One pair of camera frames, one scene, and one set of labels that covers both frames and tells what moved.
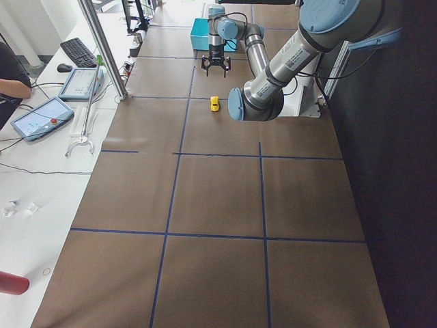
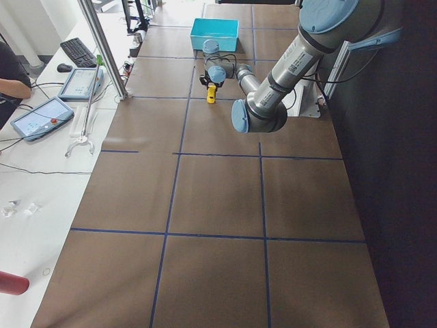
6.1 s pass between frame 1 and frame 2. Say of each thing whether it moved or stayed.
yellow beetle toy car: moved
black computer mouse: stayed
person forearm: stayed
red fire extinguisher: stayed
